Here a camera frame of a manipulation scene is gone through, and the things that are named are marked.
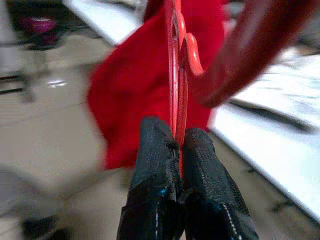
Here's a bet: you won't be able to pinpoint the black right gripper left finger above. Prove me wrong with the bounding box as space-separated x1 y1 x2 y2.
116 116 185 240

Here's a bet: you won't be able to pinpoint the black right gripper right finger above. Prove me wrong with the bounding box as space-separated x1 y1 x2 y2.
181 127 260 240

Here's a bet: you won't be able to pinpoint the red jacket white stripes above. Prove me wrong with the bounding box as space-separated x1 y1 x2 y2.
86 0 232 171

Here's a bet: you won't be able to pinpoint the red clothes hanger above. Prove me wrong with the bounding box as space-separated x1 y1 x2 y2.
166 0 320 181

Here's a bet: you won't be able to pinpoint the white table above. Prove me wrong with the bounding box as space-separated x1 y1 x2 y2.
62 0 320 223

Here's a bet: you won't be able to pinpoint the magenta round item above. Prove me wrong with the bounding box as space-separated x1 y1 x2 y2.
17 15 58 35

